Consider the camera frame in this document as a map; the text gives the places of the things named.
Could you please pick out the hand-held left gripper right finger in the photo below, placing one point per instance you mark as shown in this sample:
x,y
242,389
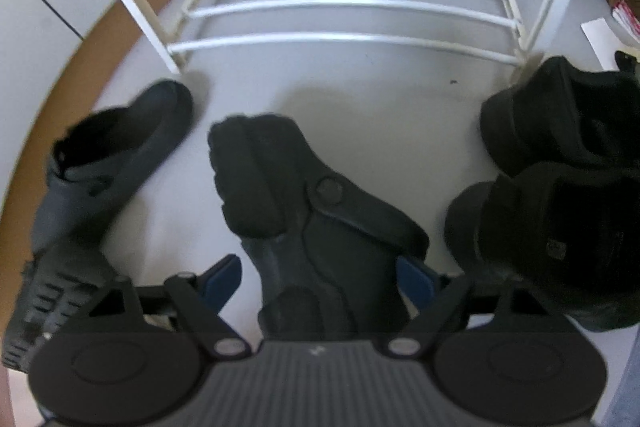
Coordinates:
x,y
417,287

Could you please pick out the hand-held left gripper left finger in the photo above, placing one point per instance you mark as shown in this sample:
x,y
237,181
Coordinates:
x,y
220,279

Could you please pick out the dark grey suede clog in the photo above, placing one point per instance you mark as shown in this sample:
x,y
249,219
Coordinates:
x,y
150,122

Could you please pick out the white paper sheet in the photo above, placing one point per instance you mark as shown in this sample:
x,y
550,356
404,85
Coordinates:
x,y
600,42

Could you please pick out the red printed packet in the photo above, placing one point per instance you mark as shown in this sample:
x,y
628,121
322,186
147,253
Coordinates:
x,y
627,19

